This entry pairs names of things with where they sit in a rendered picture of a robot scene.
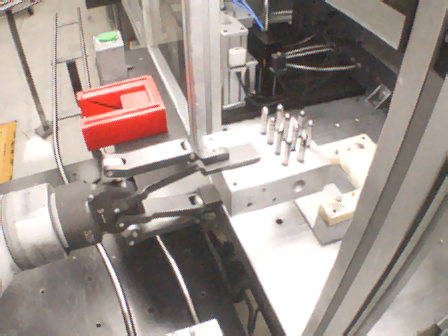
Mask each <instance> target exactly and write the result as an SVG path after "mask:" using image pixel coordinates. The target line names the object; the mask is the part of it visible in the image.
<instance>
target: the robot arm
mask: <svg viewBox="0 0 448 336"><path fill-rule="evenodd" d="M261 157H262V155H261V153H260V152H259V150H258V149H257V147H256V146H255V144H254V143H253V141H247V142H243V143H239V144H234V145H230V146H225V145H219V146H215V147H211V148H208V149H204V150H197V149H195V147H194V145H193V144H192V142H191V140H190V139H188V138H186V139H182V140H177V141H172V142H168V143H164V144H160V145H156V146H152V147H148V148H144V149H140V150H136V151H132V152H128V153H124V154H123V155H116V154H106V155H103V156H102V157H101V164H102V174H101V177H99V178H97V179H95V180H93V181H92V182H87V181H86V180H79V181H75V182H71V183H68V184H64V185H60V186H57V187H56V188H55V190H54V189H53V188H52V186H51V185H50V184H48V183H44V184H41V185H37V186H34V187H31V188H28V189H25V190H18V191H12V192H9V193H8V194H5V195H1V196H0V299H1V296H2V294H3V293H4V291H5V290H6V288H7V287H8V285H9V283H11V282H12V280H13V275H16V274H18V273H19V272H23V271H25V270H32V269H34V268H37V267H40V266H43V265H44V266H45V265H48V264H51V263H56V262H59V261H62V260H67V259H68V257H69V256H70V253H71V251H77V250H79V249H82V248H85V247H87V248H88V247H92V246H94V245H97V244H100V243H101V242H102V239H103V237H104V236H105V235H108V234H120V233H121V234H122V235H123V236H124V237H126V241H127V244H128V245H134V244H136V243H137V242H139V241H140V242H141V241H143V240H144V239H147V238H150V237H154V236H157V235H160V234H164V233H167V232H171V231H174V230H177V229H181V228H184V227H187V226H191V225H194V224H197V223H200V222H201V221H202V217H201V215H202V213H203V212H205V211H206V209H208V208H211V207H214V206H218V205H221V204H223V202H222V200H221V198H220V196H219V194H218V192H217V190H216V188H215V186H214V184H209V185H205V186H202V187H199V188H198V189H199V191H198V190H197V189H195V193H194V194H187V195H176V196H166V197H157V198H148V195H149V194H150V193H152V192H155V191H157V190H159V189H161V188H163V187H166V186H168V185H170V184H172V183H174V182H177V181H179V180H181V179H183V178H185V177H189V176H191V175H193V173H195V172H197V171H200V170H201V172H202V175H204V177H205V176H209V175H212V173H216V172H220V171H223V170H227V169H231V168H234V167H239V166H243V165H246V164H250V163H253V162H257V161H261ZM188 162H190V164H189V163H188ZM121 178H122V179H121ZM191 203H192V204H191ZM189 215H191V217H189Z"/></svg>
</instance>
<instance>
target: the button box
mask: <svg viewBox="0 0 448 336"><path fill-rule="evenodd" d="M113 32H115V34H116V39H114V40H112V41H109V42H106V43H101V42H99V41H98V39H97V37H98V36H99V35H100V34H98V35H94V36H93V39H94V40H93V43H94V47H95V53H96V57H97V63H98V65H99V67H100V74H101V77H102V82H103V84H102V86H106V85H110V84H112V83H116V82H121V81H127V80H129V76H128V71H129V70H131V69H133V68H135V67H134V65H133V66H132V65H127V63H126V59H125V54H124V44H123V42H122V39H121V38H122V37H121V35H120V33H119V31H113Z"/></svg>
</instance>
